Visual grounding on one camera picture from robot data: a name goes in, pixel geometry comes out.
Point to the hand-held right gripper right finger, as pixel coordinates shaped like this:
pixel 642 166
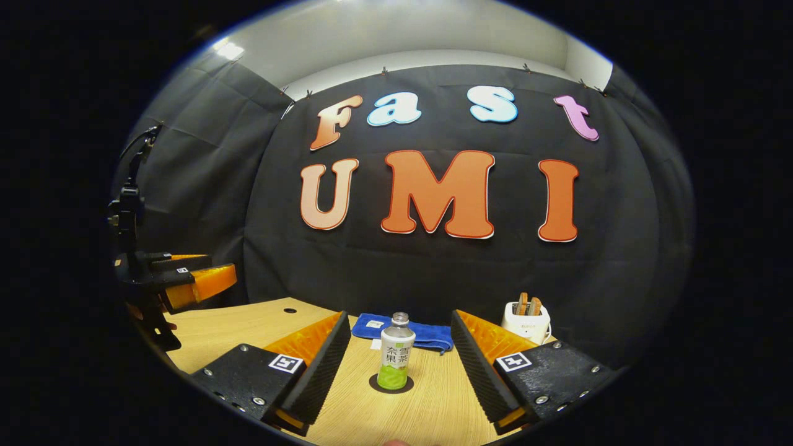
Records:
pixel 480 378

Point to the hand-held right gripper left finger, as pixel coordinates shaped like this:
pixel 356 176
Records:
pixel 316 378

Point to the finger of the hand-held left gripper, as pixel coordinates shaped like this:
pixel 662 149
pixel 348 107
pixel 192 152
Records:
pixel 186 261
pixel 204 284

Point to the dark round coaster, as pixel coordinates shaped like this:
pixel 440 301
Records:
pixel 373 385

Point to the white green water bottle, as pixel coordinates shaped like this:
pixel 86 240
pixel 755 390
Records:
pixel 396 353

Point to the blue towel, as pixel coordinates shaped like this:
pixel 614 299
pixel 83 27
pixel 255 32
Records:
pixel 433 334

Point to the white toaster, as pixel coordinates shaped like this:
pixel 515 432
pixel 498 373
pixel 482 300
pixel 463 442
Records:
pixel 525 325

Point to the brown bread slice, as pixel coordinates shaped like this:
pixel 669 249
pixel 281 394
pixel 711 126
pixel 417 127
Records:
pixel 523 303
pixel 535 306

